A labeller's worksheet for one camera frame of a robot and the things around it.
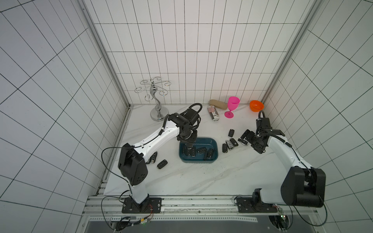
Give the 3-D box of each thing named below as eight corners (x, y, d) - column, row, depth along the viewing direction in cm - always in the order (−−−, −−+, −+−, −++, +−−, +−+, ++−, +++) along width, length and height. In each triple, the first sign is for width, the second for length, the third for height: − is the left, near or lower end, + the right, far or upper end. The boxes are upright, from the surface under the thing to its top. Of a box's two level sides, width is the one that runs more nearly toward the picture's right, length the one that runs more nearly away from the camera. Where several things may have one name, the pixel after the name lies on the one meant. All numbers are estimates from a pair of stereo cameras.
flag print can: (213, 121, 111) (213, 118, 108) (207, 108, 120) (207, 105, 117) (219, 120, 112) (220, 117, 109) (213, 107, 121) (214, 104, 118)
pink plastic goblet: (225, 118, 113) (229, 104, 101) (223, 110, 119) (227, 96, 106) (235, 118, 113) (240, 104, 101) (233, 110, 119) (238, 96, 106)
